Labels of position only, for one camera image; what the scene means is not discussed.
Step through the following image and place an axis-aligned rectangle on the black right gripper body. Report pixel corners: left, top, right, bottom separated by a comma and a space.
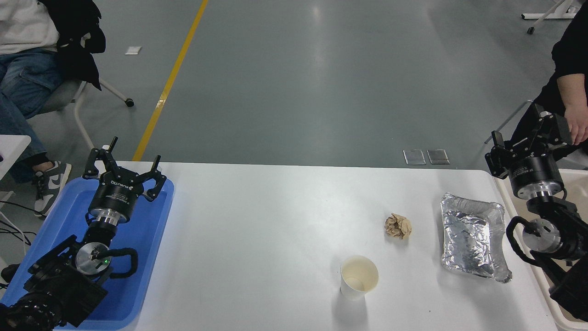
508, 153, 565, 196

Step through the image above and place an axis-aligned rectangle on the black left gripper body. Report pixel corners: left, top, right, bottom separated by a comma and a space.
88, 172, 141, 220

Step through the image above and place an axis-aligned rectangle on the white paper cup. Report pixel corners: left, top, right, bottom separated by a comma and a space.
340, 256, 379, 302

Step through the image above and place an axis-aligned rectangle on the standing person's hand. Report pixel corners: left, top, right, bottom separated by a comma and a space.
564, 105, 588, 146

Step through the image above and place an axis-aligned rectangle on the grey metal rod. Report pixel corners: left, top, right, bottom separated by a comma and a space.
485, 100, 533, 144

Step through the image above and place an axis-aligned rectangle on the large pale bin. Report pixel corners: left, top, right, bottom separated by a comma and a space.
494, 168, 588, 331

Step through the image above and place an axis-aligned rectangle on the blue plastic tray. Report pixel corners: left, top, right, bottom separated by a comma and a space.
0, 177, 175, 331

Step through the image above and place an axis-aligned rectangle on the grey white office chair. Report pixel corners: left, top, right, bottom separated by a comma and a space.
39, 78, 135, 150

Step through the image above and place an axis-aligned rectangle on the silver foil tray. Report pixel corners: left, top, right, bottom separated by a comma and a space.
440, 192, 513, 283

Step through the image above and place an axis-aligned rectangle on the standing person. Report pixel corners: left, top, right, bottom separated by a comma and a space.
510, 2, 588, 161

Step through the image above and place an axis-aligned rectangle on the small white table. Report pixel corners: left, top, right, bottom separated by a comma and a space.
0, 135, 32, 181

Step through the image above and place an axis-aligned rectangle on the seated person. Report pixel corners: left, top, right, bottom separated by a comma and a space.
0, 0, 73, 217

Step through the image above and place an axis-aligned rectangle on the white stand base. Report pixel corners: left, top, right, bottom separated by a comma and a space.
521, 0, 582, 35

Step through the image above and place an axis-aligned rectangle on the crumpled tan paper ball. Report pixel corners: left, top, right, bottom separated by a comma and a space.
384, 213, 413, 240

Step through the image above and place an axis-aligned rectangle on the black jacket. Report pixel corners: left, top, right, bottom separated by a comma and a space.
39, 0, 107, 91

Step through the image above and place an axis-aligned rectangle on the black floor cable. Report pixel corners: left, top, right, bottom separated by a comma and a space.
0, 200, 37, 246

